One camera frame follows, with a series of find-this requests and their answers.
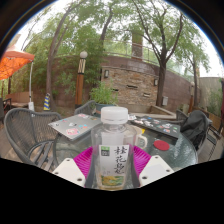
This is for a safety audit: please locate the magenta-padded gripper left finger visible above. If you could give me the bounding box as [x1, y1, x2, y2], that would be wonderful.
[52, 145, 95, 189]

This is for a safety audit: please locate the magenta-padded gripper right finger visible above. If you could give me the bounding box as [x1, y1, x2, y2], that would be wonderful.
[132, 145, 175, 189]

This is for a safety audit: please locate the clear white-capped drink bottle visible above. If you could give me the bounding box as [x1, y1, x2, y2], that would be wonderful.
[90, 106, 138, 192]

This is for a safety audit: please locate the white cup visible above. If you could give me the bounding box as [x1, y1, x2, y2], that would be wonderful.
[134, 128, 149, 150]

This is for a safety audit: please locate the flat round red coaster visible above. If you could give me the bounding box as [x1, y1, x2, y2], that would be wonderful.
[153, 139, 171, 152]

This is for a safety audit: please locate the silver laptop with stickers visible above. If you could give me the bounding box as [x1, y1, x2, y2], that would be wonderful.
[47, 113, 103, 141]

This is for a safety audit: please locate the black laptop with stickers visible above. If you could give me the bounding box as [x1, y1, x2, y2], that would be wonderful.
[128, 114, 182, 139]

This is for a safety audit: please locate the grey mesh armchair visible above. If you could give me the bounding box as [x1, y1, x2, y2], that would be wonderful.
[73, 99, 98, 117]
[3, 107, 63, 172]

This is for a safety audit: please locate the black jacket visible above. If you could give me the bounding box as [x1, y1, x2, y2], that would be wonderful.
[179, 109, 213, 152]

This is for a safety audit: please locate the blue yellow striped cone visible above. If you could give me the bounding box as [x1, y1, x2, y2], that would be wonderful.
[43, 92, 53, 112]

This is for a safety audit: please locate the green plant in blue pot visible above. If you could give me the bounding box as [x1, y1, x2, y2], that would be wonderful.
[89, 81, 120, 113]

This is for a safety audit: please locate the wooden bench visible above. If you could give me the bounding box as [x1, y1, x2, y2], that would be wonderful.
[3, 91, 32, 110]

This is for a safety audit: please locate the orange patio umbrella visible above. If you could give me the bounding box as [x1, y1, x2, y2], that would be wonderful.
[0, 49, 36, 112]

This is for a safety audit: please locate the black metal frame chair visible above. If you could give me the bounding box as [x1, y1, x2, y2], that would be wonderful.
[208, 121, 224, 162]

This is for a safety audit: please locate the striped wooden globe lamp post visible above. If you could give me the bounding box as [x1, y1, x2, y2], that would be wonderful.
[74, 50, 89, 109]

